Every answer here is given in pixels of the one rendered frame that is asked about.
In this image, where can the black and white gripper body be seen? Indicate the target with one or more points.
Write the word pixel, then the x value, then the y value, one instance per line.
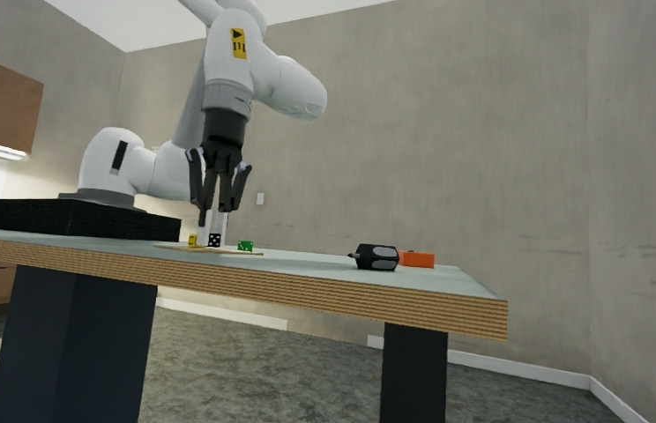
pixel 222 131

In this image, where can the green die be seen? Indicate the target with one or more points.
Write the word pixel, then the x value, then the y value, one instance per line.
pixel 245 245

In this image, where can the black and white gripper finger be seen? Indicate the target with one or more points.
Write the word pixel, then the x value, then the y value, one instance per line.
pixel 198 189
pixel 230 202

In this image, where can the black die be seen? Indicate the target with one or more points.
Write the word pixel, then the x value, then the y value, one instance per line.
pixel 214 240

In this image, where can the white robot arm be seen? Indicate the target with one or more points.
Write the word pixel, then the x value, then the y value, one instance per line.
pixel 238 68

